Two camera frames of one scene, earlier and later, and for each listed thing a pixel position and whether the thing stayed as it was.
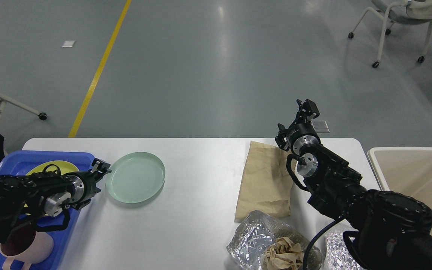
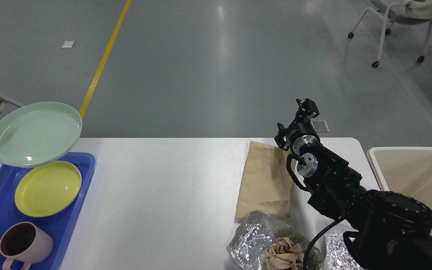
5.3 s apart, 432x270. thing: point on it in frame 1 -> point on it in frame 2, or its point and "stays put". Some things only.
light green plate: [136, 177] -> [33, 134]
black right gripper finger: [282, 139] stays put
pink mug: [26, 245] stays put
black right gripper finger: [308, 110] stays put
